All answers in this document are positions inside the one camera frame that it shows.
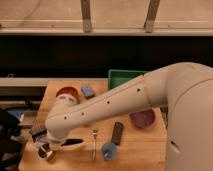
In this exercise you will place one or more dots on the silver fork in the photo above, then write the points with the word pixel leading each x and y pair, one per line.
pixel 95 134

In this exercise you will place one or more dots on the blue sponge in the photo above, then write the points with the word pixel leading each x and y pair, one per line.
pixel 87 91

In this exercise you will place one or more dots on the red bowl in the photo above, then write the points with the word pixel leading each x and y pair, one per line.
pixel 71 91

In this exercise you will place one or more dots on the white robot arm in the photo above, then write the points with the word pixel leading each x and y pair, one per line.
pixel 185 88

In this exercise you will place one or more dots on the blue cup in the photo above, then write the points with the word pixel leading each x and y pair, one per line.
pixel 109 151

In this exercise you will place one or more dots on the green plastic tray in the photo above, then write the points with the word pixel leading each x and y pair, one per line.
pixel 117 77

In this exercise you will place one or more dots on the black bag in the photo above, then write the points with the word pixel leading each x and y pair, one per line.
pixel 9 149

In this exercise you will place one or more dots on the black remote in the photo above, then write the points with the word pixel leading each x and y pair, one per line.
pixel 117 133

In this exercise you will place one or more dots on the black handled brush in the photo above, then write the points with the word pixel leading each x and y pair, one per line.
pixel 38 131

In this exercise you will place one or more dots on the purple bowl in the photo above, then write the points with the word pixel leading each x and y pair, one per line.
pixel 143 119

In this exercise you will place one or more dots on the crumpled blue-white cloth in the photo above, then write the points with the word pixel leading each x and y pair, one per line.
pixel 38 141

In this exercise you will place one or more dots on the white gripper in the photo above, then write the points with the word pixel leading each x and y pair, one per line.
pixel 62 142

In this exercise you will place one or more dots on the metal cup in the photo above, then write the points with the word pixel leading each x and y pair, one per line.
pixel 45 152

